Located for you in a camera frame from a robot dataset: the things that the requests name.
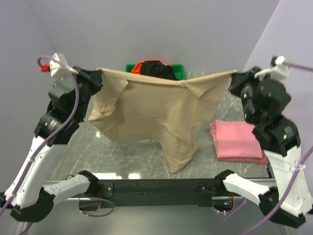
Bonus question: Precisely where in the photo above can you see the dark pink folded t shirt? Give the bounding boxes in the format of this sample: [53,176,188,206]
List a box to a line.
[217,150,269,165]

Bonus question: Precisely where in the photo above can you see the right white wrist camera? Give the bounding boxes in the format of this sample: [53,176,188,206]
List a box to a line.
[254,55,293,80]

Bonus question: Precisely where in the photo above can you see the orange t shirt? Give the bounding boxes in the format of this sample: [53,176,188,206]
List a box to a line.
[125,59,161,74]

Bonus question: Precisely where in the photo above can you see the beige t shirt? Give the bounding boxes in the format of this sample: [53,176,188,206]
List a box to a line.
[89,69,232,173]

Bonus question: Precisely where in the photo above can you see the black t shirt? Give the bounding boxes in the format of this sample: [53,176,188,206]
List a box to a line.
[140,60,179,81]

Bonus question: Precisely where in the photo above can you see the green plastic bin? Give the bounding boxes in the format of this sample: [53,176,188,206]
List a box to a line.
[125,64,186,80]

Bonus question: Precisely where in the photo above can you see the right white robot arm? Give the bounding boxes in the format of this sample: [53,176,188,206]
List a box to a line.
[214,67,313,228]

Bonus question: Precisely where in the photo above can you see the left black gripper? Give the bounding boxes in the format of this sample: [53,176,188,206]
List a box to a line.
[66,65,103,119]

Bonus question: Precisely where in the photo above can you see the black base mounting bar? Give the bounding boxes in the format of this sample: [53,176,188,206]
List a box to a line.
[85,178,230,207]

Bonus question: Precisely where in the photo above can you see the light pink folded t shirt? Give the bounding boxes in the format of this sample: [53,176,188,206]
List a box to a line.
[210,120,263,160]

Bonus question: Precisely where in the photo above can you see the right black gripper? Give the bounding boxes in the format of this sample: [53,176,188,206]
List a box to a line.
[227,64,268,122]

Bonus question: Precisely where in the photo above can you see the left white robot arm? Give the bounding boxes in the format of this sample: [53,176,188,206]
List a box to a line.
[0,67,103,223]

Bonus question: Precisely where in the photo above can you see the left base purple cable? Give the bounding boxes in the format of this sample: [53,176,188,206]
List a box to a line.
[78,197,116,218]

